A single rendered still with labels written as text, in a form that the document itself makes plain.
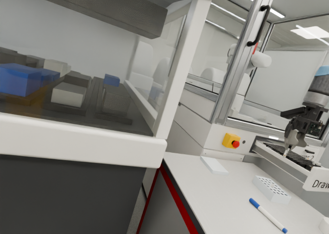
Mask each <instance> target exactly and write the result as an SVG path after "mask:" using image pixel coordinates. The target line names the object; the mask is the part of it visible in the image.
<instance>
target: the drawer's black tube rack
mask: <svg viewBox="0 0 329 234"><path fill-rule="evenodd" d="M263 144H265V145H266V147H268V146H269V147H270V148H272V150H273V151H275V152H277V153H278V154H280V155H282V156H283V155H284V153H285V151H286V149H285V147H283V146H279V145H274V144H269V143H263ZM286 158H287V159H289V160H291V161H292V162H294V163H296V164H298V165H299V166H301V167H303V168H305V169H306V170H308V171H311V167H310V166H308V165H304V164H299V163H297V162H296V161H299V162H305V163H312V161H310V160H305V157H303V156H301V155H299V154H297V153H295V152H293V151H288V153H287V155H286Z"/></svg>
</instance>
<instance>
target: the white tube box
mask: <svg viewBox="0 0 329 234"><path fill-rule="evenodd" d="M252 183H253V184H254V185H255V186H256V187H257V188H258V189H259V190H260V191H261V192H262V193H263V194H264V195H265V196H266V197H267V198H268V200H269V201H270V202H275V203H280V204H285V205H288V203H289V201H290V199H291V196H290V195H289V194H287V193H286V192H285V191H284V190H283V189H282V188H281V187H280V186H278V185H277V184H276V183H275V182H274V181H273V180H271V179H269V178H265V177H261V176H255V177H254V179H253V182H252ZM271 184H274V187H273V188H271V187H270V186H271Z"/></svg>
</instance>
